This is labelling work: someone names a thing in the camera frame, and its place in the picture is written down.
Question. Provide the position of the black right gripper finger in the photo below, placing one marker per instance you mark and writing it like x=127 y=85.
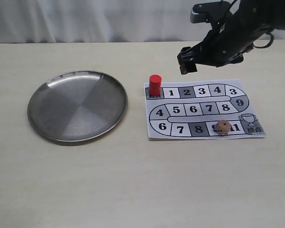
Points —
x=188 y=67

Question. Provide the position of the wooden die black pips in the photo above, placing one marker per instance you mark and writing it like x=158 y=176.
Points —
x=222 y=127

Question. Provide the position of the paper number game board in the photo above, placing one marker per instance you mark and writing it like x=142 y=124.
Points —
x=190 y=111

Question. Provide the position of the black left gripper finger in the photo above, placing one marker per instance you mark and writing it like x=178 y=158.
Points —
x=185 y=55

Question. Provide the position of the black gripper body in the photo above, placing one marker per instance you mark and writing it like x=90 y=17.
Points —
x=229 y=45

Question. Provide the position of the red cylinder game piece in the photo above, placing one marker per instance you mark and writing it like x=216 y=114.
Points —
x=155 y=85

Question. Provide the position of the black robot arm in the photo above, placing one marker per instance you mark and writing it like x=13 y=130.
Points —
x=270 y=13

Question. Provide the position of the round stainless steel plate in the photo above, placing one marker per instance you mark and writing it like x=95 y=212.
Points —
x=77 y=106

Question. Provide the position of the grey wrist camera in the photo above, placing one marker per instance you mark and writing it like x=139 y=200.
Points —
x=208 y=12

